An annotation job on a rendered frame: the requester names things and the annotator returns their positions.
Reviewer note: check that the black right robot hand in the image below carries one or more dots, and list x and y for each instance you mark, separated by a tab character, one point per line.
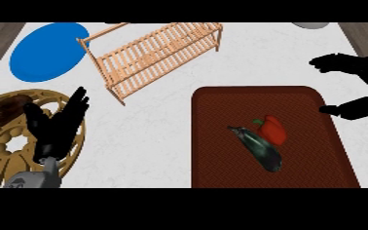
346	65

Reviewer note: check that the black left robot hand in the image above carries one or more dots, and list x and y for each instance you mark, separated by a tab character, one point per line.
55	126

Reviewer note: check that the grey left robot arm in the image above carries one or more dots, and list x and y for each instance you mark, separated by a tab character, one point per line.
37	176

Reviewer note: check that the dark red tray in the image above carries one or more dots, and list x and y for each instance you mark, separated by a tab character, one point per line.
267	139

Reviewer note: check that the wooden tiered shelf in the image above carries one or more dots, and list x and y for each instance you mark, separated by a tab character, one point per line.
152	55

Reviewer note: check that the tan wicker basket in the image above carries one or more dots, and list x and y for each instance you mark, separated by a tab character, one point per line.
19	143

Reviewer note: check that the brown item in basket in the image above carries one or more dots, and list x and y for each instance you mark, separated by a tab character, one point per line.
10	109

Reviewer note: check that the grey round object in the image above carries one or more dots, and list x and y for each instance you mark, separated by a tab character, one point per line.
310	25

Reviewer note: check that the blue round placemat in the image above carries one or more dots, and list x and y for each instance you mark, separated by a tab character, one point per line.
46	52

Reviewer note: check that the red bell pepper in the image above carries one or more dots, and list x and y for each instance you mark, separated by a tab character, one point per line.
273	130

